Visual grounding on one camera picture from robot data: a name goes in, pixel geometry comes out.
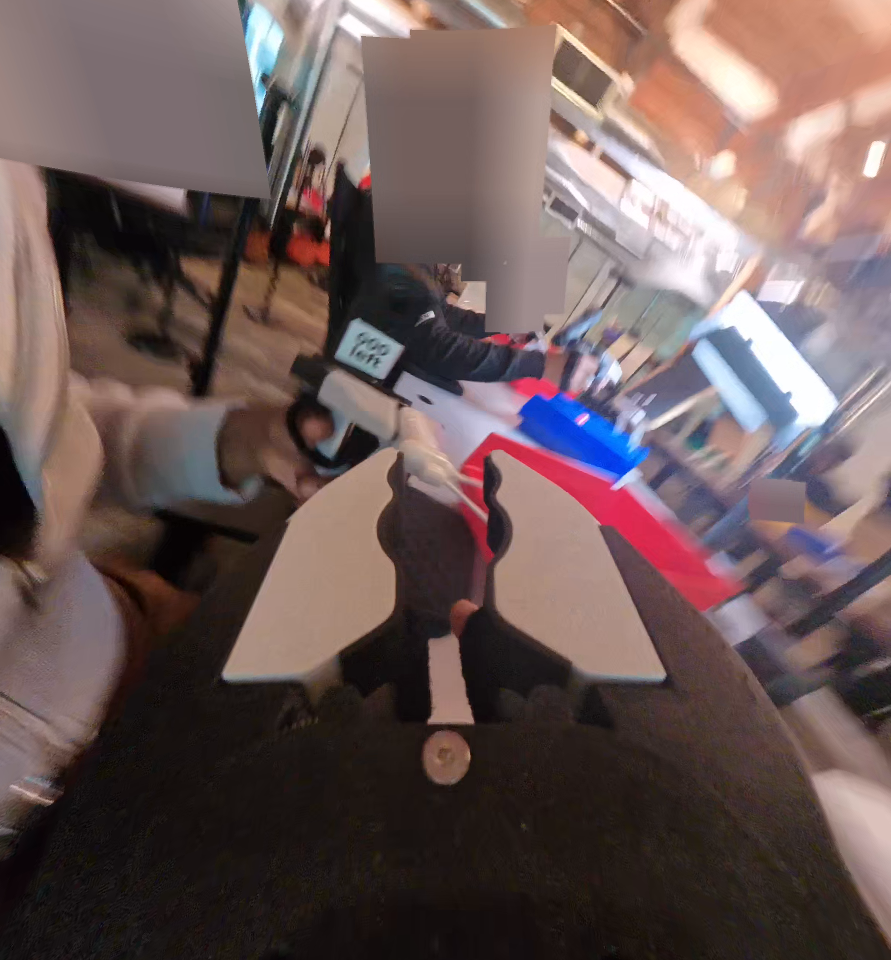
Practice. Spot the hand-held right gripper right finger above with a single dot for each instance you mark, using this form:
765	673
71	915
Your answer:
565	592

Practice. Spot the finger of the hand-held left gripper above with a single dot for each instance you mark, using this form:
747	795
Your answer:
359	409
421	431

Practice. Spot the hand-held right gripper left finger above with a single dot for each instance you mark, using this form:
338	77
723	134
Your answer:
318	592

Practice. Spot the red storage bin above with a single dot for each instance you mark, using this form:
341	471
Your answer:
640	525

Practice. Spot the person's left forearm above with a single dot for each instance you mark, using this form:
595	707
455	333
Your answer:
160	450

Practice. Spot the black panel desk lamp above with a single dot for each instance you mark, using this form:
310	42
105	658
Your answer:
775	360

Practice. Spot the person's left hand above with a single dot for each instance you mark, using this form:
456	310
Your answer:
265	450

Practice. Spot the blue storage bin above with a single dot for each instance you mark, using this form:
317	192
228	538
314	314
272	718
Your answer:
565	427

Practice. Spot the dark brown cloth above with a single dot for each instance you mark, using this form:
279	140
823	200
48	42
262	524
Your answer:
149	622

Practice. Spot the person's grey hoodie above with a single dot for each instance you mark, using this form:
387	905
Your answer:
10	300

